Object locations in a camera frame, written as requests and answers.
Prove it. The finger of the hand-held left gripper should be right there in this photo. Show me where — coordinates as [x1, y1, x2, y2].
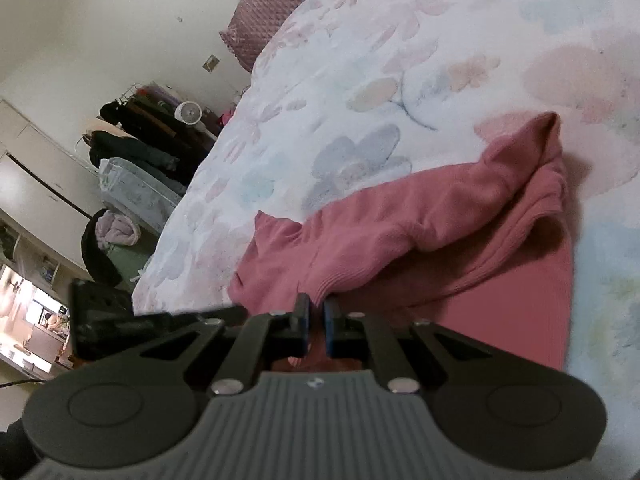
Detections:
[134, 306, 248, 351]

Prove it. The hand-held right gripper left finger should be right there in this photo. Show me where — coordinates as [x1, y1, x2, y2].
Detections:
[120, 292, 311, 395]

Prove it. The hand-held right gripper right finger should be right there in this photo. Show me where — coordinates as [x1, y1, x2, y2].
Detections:
[322, 297, 531, 395]

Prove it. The pink turtleneck top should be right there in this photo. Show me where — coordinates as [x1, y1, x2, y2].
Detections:
[227, 111, 575, 376]

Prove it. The rack of dark clothes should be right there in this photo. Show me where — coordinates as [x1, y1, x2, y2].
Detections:
[82, 85, 217, 183]

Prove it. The green cloth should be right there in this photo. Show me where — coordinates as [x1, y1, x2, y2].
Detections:
[106, 241, 153, 288]

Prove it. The lilac fluffy cloth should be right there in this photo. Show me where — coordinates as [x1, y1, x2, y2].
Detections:
[96, 210, 142, 250]

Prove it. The clear plastic storage bin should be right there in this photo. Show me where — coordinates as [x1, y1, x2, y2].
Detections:
[99, 157, 182, 235]

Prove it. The white wardrobe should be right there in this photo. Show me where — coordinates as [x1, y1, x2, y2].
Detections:
[0, 99, 98, 273]

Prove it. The white standing fan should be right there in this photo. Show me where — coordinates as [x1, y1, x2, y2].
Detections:
[175, 101, 205, 126]

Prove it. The floral fleece blanket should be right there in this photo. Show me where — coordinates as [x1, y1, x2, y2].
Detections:
[131, 0, 640, 411]

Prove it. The pink quilted pillow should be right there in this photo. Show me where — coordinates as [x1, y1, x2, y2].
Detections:
[219, 0, 363, 74]

